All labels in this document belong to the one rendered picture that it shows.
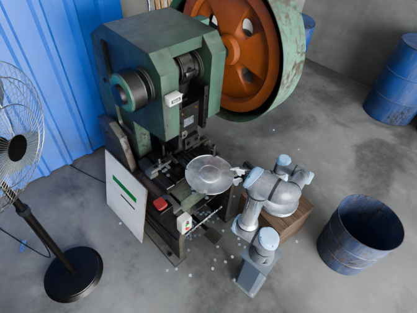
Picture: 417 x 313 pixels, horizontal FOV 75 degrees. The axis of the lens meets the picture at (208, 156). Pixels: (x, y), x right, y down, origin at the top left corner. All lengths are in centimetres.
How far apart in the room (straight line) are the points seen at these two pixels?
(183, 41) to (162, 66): 16
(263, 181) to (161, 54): 69
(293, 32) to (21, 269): 228
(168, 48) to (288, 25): 53
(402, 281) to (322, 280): 61
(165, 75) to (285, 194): 71
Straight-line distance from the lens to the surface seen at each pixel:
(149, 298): 213
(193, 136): 157
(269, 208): 203
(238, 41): 157
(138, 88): 120
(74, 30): 235
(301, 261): 235
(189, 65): 133
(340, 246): 214
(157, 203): 153
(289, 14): 139
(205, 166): 164
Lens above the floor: 203
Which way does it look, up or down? 47 degrees down
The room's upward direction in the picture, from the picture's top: 5 degrees clockwise
